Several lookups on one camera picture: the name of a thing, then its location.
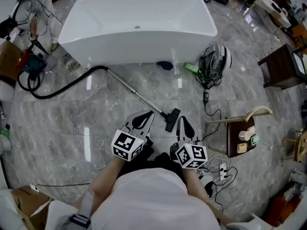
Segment striped cloth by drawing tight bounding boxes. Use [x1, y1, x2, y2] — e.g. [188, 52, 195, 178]
[284, 183, 300, 201]

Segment person's left forearm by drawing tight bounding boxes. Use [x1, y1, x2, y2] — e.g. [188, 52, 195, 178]
[88, 157, 125, 201]

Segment white cable-wrapped device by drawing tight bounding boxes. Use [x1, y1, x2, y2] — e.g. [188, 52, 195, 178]
[200, 44, 233, 81]

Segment small wooden stool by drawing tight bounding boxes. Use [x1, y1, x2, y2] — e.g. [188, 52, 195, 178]
[283, 128, 307, 164]

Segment dark blue cloth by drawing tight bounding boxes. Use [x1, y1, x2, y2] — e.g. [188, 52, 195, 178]
[157, 60, 174, 71]

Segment grey shoulder strap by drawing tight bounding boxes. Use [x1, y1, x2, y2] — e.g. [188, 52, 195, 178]
[57, 190, 94, 230]

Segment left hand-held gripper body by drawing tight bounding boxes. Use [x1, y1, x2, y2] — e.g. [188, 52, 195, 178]
[111, 126, 149, 162]

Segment wooden chair with brown seat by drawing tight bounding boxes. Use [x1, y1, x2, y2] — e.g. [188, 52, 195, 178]
[206, 105, 273, 158]

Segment brown cardboard box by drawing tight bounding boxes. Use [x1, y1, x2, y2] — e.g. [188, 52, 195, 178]
[0, 41, 22, 82]
[11, 185, 52, 230]

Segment white ceramic fixture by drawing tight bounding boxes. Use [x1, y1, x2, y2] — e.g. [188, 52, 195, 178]
[0, 135, 12, 153]

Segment black cable with adapter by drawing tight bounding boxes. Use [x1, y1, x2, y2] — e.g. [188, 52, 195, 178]
[35, 182, 91, 191]

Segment white shoe pair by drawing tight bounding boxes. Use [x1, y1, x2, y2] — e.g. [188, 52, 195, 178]
[62, 53, 80, 70]

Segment dark wooden cabinet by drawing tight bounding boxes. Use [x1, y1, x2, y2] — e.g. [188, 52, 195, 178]
[258, 43, 307, 90]

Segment person's white shirt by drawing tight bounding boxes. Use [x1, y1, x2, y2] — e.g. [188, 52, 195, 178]
[91, 168, 221, 230]

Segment white table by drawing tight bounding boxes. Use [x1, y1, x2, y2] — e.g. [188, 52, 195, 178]
[244, 0, 292, 30]

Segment orange bag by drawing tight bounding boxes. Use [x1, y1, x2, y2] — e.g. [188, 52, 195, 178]
[270, 193, 303, 227]

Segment black vacuum nozzle part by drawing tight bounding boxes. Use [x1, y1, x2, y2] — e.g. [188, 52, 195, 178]
[165, 108, 181, 132]

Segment metal vacuum tube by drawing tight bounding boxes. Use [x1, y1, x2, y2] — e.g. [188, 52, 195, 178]
[107, 67, 168, 119]

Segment person's right forearm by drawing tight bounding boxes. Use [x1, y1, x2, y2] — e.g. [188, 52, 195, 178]
[182, 169, 216, 215]

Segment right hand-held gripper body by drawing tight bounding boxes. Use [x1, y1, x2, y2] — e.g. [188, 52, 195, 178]
[170, 140, 208, 170]

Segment person's black trousers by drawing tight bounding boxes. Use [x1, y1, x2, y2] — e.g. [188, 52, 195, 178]
[119, 135, 185, 184]

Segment white power strip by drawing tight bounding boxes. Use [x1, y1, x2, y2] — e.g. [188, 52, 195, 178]
[219, 162, 228, 179]

